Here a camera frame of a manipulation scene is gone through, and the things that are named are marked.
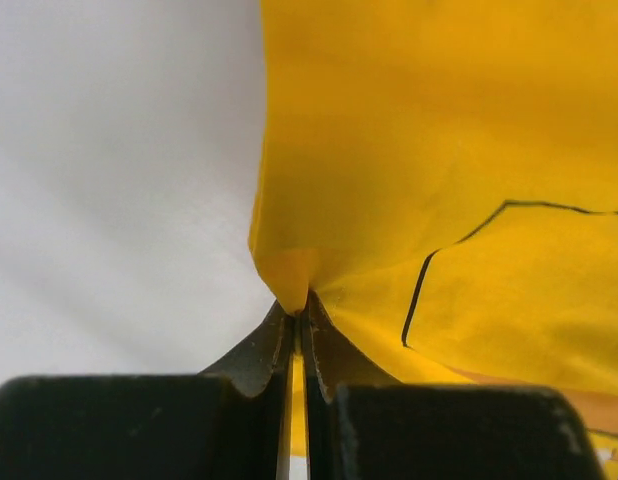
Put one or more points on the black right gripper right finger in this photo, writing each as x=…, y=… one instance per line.
x=362, y=423

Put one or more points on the yellow Pikachu cloth placemat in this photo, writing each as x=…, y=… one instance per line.
x=443, y=175

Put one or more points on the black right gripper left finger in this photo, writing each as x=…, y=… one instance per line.
x=229, y=421

